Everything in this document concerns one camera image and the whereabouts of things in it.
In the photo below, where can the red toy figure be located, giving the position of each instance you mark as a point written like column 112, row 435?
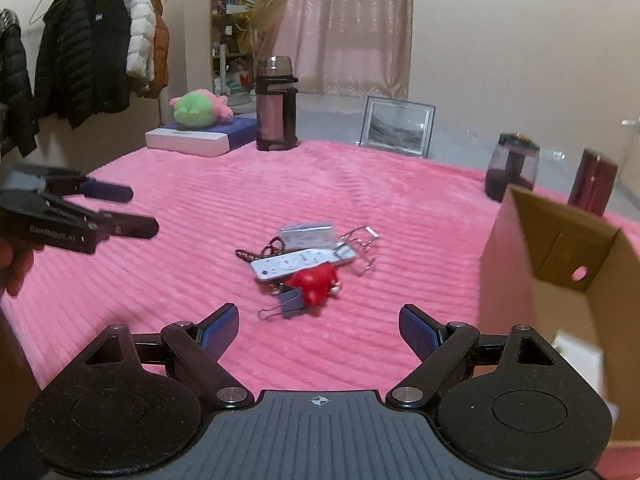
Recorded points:
column 316, row 284

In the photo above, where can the dark jacket far left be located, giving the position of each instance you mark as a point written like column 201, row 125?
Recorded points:
column 19, row 123

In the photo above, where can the white remote control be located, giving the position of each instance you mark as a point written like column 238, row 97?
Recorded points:
column 281, row 266

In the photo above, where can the pink ribbed blanket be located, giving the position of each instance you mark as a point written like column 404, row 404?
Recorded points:
column 90, row 329

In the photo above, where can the standing electric fan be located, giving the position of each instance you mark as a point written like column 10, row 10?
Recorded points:
column 264, row 19

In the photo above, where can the framed landscape picture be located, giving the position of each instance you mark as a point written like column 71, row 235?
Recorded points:
column 397, row 126

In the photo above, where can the blue white flat box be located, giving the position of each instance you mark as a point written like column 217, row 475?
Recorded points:
column 210, row 141

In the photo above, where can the brown cardboard box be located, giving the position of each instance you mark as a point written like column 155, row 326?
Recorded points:
column 559, row 269

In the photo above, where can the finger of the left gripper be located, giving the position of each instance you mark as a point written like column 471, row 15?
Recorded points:
column 130, row 225
column 101, row 190

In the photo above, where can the blue labelled plastic box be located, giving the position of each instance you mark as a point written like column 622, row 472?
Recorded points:
column 307, row 235

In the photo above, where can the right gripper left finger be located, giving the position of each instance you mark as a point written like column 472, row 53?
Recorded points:
column 193, row 354

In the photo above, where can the steel thermos black handle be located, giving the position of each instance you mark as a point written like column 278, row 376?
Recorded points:
column 276, row 104

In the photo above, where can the wooden bookshelf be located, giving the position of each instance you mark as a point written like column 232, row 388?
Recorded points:
column 232, row 57

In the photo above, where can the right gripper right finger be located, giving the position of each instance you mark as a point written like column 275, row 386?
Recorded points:
column 444, row 351

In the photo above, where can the white puffer jacket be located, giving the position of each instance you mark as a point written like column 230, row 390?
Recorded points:
column 142, row 32

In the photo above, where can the maroon cylindrical flask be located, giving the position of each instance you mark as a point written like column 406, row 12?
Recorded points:
column 594, row 183

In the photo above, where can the glass jar dark base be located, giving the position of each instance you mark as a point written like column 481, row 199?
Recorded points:
column 514, row 161

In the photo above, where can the green pink plush toy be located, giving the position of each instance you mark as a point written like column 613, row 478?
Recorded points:
column 200, row 109

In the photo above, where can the pink window curtain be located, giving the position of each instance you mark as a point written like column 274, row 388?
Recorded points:
column 345, row 47

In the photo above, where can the metal wire puzzle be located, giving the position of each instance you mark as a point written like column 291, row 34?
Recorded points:
column 362, row 241

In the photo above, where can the black puffer jacket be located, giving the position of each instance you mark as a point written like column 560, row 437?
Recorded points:
column 81, row 67

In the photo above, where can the blue binder clip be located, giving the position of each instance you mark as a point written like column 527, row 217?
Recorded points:
column 290, row 304

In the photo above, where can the person's left hand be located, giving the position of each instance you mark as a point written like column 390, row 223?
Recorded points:
column 15, row 265

